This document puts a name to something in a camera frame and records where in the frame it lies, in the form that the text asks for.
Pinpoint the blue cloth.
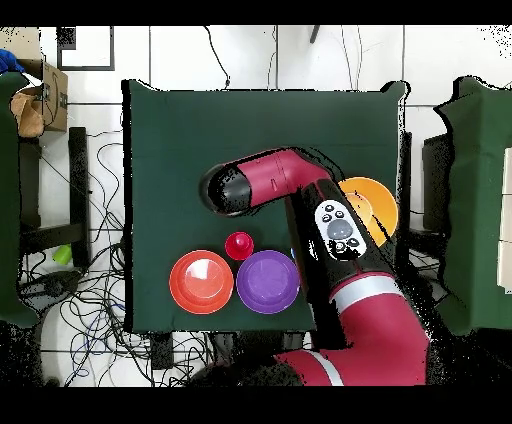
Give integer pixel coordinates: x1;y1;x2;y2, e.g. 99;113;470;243
0;48;25;74

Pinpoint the dark green tablecloth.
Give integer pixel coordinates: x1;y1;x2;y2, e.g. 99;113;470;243
121;78;410;334

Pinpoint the brown paper bag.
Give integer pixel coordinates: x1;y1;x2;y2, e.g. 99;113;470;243
10;92;45;138

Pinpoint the grey square frame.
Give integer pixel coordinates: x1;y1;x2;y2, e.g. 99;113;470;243
56;25;116;72

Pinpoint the black metal frame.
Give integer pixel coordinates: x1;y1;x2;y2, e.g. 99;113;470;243
18;126;90;257

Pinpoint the purple bowl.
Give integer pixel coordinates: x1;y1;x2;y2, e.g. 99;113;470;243
235;249;301;315

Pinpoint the light green plastic cup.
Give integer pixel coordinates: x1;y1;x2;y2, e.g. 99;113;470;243
51;244;73;266

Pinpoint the red cup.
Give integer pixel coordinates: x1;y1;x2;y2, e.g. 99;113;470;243
224;231;255;262

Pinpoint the dark grey caster foot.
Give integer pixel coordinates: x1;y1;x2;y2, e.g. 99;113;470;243
19;271;81;311

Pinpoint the black box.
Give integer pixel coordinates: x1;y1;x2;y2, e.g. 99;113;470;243
421;133;455;233

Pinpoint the cardboard box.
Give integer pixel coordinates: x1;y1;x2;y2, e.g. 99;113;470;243
17;58;69;134

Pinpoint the large yellow bowl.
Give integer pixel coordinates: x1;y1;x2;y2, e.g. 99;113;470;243
337;176;400;248

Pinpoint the orange bowl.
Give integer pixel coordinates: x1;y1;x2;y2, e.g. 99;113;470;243
168;249;235;315

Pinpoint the green cloth covered table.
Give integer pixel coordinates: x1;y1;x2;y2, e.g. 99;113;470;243
433;75;512;336
0;71;39;328

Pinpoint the black cable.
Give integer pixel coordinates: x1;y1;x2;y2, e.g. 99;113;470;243
202;25;232;90

